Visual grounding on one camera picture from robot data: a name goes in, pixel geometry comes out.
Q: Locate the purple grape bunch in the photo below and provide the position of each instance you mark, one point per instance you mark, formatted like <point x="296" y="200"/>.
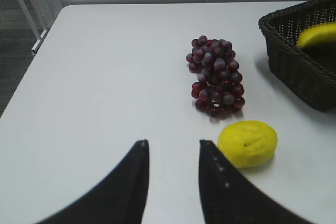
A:
<point x="218" y="90"/>

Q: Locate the dark woven plastic basket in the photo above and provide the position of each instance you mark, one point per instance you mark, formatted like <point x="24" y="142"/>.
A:
<point x="311" y="78"/>

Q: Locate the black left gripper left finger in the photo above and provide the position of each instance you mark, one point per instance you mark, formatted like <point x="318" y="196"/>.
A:
<point x="119" y="198"/>

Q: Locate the white metal frame leg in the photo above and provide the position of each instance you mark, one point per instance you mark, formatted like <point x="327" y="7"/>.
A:
<point x="40" y="36"/>

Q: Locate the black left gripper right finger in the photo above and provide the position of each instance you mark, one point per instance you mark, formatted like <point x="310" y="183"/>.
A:
<point x="228" y="197"/>

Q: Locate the yellow-green lemon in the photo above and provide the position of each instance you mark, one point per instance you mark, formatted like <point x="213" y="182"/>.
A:
<point x="248" y="144"/>

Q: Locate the yellow banana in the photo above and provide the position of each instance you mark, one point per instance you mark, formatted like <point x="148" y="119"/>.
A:
<point x="316" y="35"/>

